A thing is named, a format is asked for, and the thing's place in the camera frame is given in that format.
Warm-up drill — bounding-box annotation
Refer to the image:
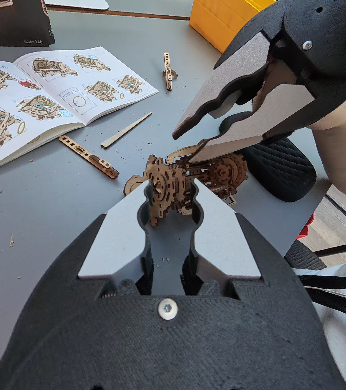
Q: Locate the red object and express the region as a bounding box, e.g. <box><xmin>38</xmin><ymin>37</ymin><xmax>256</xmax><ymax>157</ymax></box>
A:
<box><xmin>296</xmin><ymin>213</ymin><xmax>316</xmax><ymax>239</ymax></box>

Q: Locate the slotted wooden strip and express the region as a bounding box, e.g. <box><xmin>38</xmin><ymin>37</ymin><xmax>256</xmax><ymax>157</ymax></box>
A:
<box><xmin>59</xmin><ymin>135</ymin><xmax>120</xmax><ymax>179</ymax></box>

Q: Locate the wooden strip with side piece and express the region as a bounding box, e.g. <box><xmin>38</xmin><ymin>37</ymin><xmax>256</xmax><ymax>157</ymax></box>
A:
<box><xmin>162</xmin><ymin>52</ymin><xmax>178</xmax><ymax>91</ymax></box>

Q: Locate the open instruction booklet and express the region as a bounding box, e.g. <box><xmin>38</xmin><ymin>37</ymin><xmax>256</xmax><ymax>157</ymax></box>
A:
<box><xmin>0</xmin><ymin>46</ymin><xmax>159</xmax><ymax>177</ymax></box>

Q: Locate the person's right forearm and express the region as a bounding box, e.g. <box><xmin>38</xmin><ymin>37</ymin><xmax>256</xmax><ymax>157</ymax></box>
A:
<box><xmin>309</xmin><ymin>87</ymin><xmax>346</xmax><ymax>200</ymax></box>

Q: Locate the wooden gear mechanical model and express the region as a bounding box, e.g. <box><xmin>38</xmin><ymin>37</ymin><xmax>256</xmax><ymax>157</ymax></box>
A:
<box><xmin>123</xmin><ymin>143</ymin><xmax>250</xmax><ymax>227</ymax></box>

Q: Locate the white flat device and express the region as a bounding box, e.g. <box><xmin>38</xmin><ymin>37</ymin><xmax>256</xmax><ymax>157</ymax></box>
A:
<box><xmin>44</xmin><ymin>0</ymin><xmax>109</xmax><ymax>10</ymax></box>

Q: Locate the black quilted wrist rest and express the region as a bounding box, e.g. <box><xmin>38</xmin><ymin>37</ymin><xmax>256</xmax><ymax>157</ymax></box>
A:
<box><xmin>219</xmin><ymin>111</ymin><xmax>317</xmax><ymax>203</ymax></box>

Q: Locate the pointed wooden stick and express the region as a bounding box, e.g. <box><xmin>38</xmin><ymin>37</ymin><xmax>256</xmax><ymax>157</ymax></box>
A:
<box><xmin>101</xmin><ymin>112</ymin><xmax>153</xmax><ymax>149</ymax></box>

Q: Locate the white garment with black stripes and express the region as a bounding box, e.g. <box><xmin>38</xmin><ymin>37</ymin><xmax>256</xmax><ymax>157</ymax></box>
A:
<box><xmin>292</xmin><ymin>259</ymin><xmax>346</xmax><ymax>390</ymax></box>

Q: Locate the yellow box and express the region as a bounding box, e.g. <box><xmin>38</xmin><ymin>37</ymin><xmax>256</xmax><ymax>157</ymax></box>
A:
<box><xmin>189</xmin><ymin>0</ymin><xmax>277</xmax><ymax>54</ymax></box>

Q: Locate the black model kit box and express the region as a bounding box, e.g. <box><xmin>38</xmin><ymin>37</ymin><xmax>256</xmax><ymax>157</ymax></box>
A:
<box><xmin>0</xmin><ymin>0</ymin><xmax>55</xmax><ymax>48</ymax></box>

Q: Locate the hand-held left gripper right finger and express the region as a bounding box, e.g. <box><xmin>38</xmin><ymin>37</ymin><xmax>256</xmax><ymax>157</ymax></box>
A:
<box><xmin>190</xmin><ymin>179</ymin><xmax>262</xmax><ymax>287</ymax></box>

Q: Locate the grey desk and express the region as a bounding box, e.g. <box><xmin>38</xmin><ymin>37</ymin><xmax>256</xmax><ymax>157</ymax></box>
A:
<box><xmin>0</xmin><ymin>9</ymin><xmax>333</xmax><ymax>390</ymax></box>

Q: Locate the mesh office chair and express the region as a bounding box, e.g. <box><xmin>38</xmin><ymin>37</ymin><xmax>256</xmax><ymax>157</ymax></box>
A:
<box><xmin>284</xmin><ymin>240</ymin><xmax>346</xmax><ymax>276</ymax></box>

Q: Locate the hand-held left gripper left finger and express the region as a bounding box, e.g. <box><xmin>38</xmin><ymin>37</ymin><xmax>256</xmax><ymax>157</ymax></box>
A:
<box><xmin>77</xmin><ymin>179</ymin><xmax>153</xmax><ymax>285</ymax></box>

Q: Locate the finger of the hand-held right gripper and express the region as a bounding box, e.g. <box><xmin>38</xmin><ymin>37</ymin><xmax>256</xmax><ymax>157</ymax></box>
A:
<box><xmin>188</xmin><ymin>83</ymin><xmax>317</xmax><ymax>164</ymax></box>
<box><xmin>172</xmin><ymin>30</ymin><xmax>272</xmax><ymax>141</ymax></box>

